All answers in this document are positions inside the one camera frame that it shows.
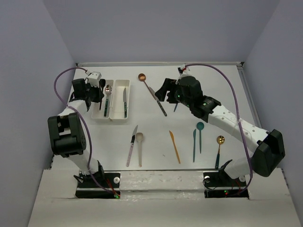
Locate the white left utensil tray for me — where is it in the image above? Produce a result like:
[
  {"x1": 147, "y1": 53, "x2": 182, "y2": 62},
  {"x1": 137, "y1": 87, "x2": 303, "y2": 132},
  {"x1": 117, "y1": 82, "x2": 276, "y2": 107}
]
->
[{"x1": 91, "y1": 79, "x2": 114, "y2": 122}]

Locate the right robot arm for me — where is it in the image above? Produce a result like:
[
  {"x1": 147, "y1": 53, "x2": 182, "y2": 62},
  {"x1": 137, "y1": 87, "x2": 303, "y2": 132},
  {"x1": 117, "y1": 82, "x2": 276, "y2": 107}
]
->
[{"x1": 155, "y1": 76, "x2": 285, "y2": 185}]

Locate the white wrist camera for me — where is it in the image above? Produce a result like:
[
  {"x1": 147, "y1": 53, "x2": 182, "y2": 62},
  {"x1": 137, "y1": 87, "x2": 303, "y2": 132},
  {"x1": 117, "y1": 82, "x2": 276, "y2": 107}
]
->
[
  {"x1": 178, "y1": 64, "x2": 192, "y2": 77},
  {"x1": 86, "y1": 71, "x2": 102, "y2": 87}
]

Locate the teal plastic spoon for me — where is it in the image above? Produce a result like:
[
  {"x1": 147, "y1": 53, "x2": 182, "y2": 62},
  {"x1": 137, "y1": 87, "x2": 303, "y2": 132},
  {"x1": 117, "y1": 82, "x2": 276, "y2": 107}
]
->
[{"x1": 196, "y1": 122, "x2": 205, "y2": 154}]

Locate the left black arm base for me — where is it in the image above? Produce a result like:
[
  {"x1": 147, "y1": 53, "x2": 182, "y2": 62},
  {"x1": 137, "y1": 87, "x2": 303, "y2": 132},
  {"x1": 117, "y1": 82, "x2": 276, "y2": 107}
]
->
[{"x1": 73, "y1": 172, "x2": 121, "y2": 199}]

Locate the steel knife green handle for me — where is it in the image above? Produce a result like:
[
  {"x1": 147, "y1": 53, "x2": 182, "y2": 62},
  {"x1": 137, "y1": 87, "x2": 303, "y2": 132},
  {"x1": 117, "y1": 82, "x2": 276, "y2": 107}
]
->
[{"x1": 123, "y1": 87, "x2": 127, "y2": 118}]

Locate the steel knife pink handle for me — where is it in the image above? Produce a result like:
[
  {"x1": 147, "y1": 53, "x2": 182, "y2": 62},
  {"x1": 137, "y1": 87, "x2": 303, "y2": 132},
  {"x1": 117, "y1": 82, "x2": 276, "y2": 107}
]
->
[{"x1": 126, "y1": 125, "x2": 138, "y2": 167}]

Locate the beige plastic spoon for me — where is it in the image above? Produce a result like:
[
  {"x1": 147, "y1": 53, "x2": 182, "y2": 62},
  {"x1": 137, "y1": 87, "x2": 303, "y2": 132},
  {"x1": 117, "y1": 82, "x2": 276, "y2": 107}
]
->
[{"x1": 135, "y1": 132, "x2": 144, "y2": 167}]

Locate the silver spoon green handle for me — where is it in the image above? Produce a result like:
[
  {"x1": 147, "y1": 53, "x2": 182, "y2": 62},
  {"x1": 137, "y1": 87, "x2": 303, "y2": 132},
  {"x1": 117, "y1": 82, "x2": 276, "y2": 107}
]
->
[{"x1": 104, "y1": 85, "x2": 112, "y2": 117}]

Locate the black spoon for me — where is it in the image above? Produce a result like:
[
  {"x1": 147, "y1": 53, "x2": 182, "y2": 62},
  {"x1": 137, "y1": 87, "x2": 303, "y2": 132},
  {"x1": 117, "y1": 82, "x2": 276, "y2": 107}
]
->
[{"x1": 98, "y1": 79, "x2": 106, "y2": 111}]

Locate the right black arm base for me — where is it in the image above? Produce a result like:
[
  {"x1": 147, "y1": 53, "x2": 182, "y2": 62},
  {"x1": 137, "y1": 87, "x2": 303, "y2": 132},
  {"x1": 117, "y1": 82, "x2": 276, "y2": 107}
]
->
[{"x1": 203, "y1": 172, "x2": 249, "y2": 199}]

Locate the orange plastic knife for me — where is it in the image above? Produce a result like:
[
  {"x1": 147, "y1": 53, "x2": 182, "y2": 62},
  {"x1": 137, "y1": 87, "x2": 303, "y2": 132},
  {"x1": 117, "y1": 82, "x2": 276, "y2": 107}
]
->
[{"x1": 169, "y1": 131, "x2": 181, "y2": 164}]

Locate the teal plastic knife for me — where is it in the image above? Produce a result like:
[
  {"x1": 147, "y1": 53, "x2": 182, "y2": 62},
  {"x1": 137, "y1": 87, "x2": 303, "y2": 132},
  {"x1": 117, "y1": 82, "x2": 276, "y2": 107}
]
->
[{"x1": 193, "y1": 129, "x2": 196, "y2": 163}]

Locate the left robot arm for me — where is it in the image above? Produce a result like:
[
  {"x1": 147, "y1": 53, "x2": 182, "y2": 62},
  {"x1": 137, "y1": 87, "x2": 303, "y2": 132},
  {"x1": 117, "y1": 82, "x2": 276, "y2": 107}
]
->
[{"x1": 47, "y1": 79, "x2": 105, "y2": 187}]

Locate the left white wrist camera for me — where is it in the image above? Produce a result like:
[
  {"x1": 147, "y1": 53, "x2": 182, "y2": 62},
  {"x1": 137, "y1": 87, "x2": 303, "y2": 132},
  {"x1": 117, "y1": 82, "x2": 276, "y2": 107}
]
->
[{"x1": 86, "y1": 71, "x2": 102, "y2": 87}]

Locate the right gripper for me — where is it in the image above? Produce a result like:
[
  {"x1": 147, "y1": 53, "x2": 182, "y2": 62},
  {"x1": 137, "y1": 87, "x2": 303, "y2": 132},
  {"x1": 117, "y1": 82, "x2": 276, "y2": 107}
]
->
[{"x1": 155, "y1": 78, "x2": 193, "y2": 108}]

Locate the gold spoon teal handle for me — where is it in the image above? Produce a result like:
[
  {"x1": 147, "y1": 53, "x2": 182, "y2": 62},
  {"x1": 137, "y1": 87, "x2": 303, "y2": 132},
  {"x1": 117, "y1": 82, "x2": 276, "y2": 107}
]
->
[{"x1": 215, "y1": 135, "x2": 225, "y2": 169}]

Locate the white utensil tray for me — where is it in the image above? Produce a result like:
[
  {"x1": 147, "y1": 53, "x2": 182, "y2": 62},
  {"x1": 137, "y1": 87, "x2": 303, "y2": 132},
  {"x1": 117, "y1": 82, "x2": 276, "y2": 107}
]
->
[
  {"x1": 109, "y1": 79, "x2": 130, "y2": 122},
  {"x1": 91, "y1": 79, "x2": 114, "y2": 122}
]

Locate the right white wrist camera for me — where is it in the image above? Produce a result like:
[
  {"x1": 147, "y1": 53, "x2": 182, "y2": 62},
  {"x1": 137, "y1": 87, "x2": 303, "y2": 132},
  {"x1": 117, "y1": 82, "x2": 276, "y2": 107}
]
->
[{"x1": 178, "y1": 64, "x2": 192, "y2": 77}]

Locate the white right utensil tray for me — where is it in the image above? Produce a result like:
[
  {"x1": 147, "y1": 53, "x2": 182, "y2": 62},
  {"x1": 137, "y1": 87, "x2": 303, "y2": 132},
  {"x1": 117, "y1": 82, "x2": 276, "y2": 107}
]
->
[{"x1": 109, "y1": 79, "x2": 130, "y2": 122}]

